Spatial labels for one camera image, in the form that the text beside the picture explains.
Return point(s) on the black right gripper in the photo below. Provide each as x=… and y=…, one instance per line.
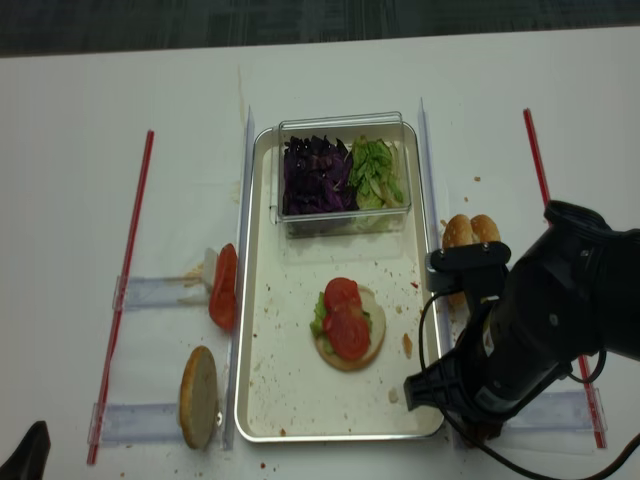
x=511, y=350

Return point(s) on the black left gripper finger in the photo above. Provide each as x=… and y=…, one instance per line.
x=28, y=460

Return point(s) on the sliced meat patties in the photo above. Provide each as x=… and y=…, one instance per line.
x=480, y=432

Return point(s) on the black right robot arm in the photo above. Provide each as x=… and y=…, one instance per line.
x=574, y=292

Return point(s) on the lower tomato slice on bun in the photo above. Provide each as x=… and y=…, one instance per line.
x=348, y=332

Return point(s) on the tomato slice on bun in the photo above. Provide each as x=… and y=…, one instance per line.
x=340, y=293
x=348, y=332

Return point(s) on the upper tomato slice on bun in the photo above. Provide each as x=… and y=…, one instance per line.
x=340, y=293

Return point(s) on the lettuce leaf on bun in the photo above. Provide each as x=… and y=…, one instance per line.
x=320, y=313

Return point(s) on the green lettuce in container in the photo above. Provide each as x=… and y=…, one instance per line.
x=375, y=174

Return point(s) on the tomato slices standing left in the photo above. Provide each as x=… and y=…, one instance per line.
x=222, y=303

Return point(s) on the lower right clear track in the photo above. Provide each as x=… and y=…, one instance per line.
x=562, y=411

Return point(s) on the clear track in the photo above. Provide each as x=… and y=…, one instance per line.
x=562, y=411
x=113, y=424
x=135, y=293

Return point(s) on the lower left clear track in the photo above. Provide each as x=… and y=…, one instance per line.
x=113, y=424

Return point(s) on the right sesame bun half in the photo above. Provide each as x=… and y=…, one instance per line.
x=484, y=229

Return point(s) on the sesame bun half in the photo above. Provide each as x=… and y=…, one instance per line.
x=484, y=229
x=458, y=232

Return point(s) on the left sesame bun half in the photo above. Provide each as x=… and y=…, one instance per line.
x=458, y=232

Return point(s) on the bottom bun on tray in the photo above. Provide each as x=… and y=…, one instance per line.
x=377, y=327

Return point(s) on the bun half standing left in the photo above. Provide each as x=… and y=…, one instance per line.
x=198, y=398

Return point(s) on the upper left clear track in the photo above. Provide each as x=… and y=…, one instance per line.
x=135, y=293

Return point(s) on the white metal tray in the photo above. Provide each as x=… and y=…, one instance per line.
x=285, y=390

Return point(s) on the clear plastic salad container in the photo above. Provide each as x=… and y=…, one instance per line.
x=387, y=126

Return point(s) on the shredded purple cabbage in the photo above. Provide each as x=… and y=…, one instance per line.
x=316, y=177

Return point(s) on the white pusher block left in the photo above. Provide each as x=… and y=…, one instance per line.
x=209, y=268

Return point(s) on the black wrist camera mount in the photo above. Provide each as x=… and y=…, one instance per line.
x=477, y=270

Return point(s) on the right red rail strip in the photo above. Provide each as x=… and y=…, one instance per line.
x=584, y=368

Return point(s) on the red rail strip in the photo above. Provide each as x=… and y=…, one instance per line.
x=116, y=319
x=584, y=368

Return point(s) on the left clear vertical rail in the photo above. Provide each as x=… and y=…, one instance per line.
x=227, y=441

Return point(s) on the left red rail strip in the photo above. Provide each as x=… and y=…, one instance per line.
x=116, y=319

